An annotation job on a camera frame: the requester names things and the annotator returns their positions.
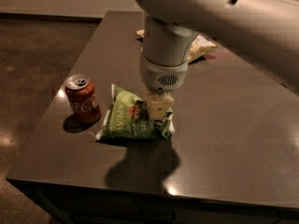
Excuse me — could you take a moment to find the green jalapeno chip bag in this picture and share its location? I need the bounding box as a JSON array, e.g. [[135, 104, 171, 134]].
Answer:
[[95, 84, 175, 141]]

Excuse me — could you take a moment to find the red coke can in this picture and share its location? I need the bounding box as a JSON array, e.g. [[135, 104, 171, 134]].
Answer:
[[64, 74, 101, 124]]

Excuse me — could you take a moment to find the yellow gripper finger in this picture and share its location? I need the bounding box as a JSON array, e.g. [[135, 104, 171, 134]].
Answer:
[[148, 91, 174, 120]]

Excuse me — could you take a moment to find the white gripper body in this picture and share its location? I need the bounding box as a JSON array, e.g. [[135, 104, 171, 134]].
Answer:
[[140, 55, 188, 92]]

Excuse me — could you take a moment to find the brown white chip bag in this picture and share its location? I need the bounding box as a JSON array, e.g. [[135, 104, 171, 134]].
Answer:
[[135, 28, 217, 66]]

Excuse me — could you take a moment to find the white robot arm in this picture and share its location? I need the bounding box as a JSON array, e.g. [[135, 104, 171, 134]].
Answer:
[[135, 0, 299, 120]]

